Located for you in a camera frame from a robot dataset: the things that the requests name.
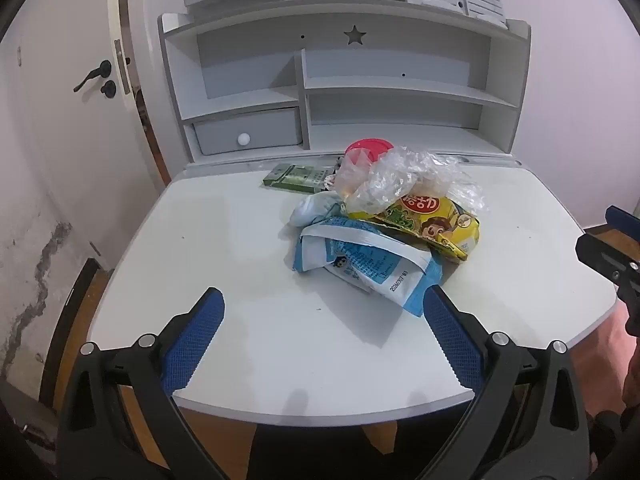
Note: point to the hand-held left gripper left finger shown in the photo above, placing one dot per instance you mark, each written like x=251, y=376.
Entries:
x=195, y=345

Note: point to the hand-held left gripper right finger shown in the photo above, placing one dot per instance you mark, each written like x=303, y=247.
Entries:
x=452, y=345

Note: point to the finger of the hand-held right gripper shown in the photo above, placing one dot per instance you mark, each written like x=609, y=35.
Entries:
x=625, y=217
x=607, y=257

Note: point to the pink blanket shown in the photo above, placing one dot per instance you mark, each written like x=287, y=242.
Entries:
x=612, y=360

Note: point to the yellow snack packet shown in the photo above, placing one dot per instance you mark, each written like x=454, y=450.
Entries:
x=435, y=227

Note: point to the blue and white wrapper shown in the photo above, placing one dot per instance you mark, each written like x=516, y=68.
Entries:
x=365, y=260

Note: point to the clear crumpled plastic bag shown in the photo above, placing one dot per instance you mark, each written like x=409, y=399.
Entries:
x=415, y=175

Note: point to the green flat packet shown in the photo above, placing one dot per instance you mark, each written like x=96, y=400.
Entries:
x=295, y=178

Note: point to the clear cup with red lid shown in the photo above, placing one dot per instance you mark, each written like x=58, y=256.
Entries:
x=370, y=149

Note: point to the white drawer with round knob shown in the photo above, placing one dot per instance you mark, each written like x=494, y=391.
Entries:
x=250, y=130

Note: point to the white door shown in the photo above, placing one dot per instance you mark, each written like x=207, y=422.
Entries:
x=65, y=150

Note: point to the white desk shelf hutch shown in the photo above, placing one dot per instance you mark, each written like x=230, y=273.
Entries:
x=390, y=75

